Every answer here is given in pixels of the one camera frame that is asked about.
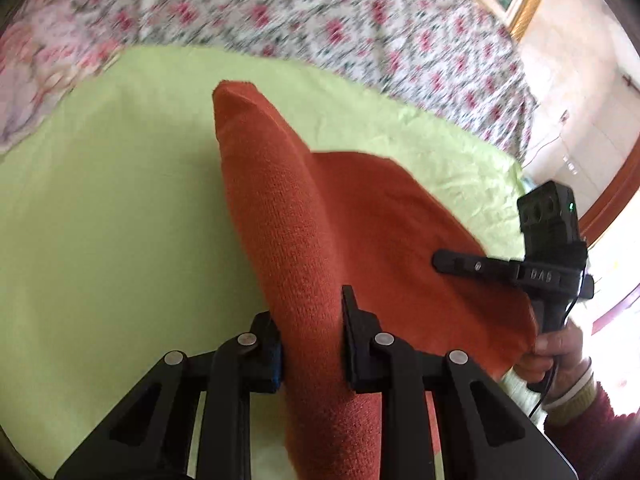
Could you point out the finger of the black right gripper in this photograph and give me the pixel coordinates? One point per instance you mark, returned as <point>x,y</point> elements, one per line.
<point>473,266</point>

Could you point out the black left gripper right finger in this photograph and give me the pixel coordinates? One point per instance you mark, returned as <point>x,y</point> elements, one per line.
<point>441,408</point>

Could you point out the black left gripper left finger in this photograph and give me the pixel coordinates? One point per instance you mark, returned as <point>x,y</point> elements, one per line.
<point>186,409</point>

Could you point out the rust orange knit garment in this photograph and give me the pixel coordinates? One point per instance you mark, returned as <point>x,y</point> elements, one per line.
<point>312,223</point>

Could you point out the dark red sleeve forearm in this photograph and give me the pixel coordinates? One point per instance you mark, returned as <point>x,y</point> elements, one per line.
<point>598,443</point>

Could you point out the right hand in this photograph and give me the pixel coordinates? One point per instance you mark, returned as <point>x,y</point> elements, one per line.
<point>562,349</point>

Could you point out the brown wooden furniture edge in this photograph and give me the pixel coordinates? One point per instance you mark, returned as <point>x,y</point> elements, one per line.
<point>613,199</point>

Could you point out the light green bed sheet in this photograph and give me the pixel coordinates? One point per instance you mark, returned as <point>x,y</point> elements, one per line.
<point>116,240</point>

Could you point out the rose floral quilt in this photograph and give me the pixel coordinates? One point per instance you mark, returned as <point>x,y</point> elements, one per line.
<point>451,57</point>

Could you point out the purple floral pillow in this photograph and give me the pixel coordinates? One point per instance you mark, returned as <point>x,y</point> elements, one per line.
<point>46,52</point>

